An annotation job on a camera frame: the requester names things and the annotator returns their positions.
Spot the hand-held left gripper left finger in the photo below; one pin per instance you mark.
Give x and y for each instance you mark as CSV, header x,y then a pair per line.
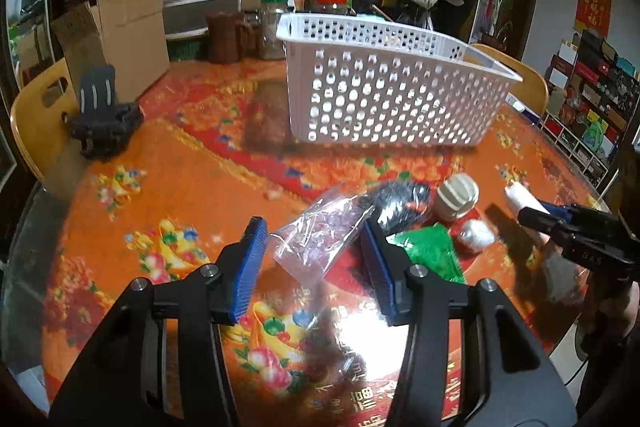
x,y
249,264

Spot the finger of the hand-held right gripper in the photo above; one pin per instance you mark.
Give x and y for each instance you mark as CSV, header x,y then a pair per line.
x,y
552,208
540,219

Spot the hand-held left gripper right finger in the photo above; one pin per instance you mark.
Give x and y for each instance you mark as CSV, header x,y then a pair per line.
x,y
376,274

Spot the clear plastic bag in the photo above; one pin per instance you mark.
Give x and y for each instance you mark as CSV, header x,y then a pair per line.
x,y
315,237

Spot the white perforated plastic basket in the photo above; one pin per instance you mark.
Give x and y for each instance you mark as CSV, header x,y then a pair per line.
x,y
380,92

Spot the person's right forearm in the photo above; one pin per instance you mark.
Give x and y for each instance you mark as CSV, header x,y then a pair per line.
x,y
612,357

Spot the green plastic packet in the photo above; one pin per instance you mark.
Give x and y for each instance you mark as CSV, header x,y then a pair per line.
x,y
430,252

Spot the grey white rolled sock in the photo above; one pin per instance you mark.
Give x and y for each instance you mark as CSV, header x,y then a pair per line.
x,y
475,236

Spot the dark glittery packet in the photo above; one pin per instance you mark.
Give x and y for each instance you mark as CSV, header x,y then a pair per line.
x,y
400,207

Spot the red floral tablecloth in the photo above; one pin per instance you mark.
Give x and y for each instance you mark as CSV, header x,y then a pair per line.
x,y
175,187

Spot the shelf of assorted boxes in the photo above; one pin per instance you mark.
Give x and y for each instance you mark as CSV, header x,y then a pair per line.
x,y
590,107

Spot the wooden chair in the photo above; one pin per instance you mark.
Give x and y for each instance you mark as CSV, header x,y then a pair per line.
x,y
35,117
530,87

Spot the black phone stand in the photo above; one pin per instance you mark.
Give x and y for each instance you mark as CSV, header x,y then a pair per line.
x,y
102,122

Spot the dark framed picture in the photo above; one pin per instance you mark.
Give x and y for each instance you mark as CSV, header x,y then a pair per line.
x,y
520,2

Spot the brown container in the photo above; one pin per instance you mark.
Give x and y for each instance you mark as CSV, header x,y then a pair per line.
x,y
225,37

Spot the green lid glass jar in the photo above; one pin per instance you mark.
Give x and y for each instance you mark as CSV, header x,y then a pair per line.
x,y
272,27

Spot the open cardboard box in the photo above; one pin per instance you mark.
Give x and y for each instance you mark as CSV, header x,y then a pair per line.
x,y
130,37

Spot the red wall poster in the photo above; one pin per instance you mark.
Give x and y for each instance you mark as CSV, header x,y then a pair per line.
x,y
593,2

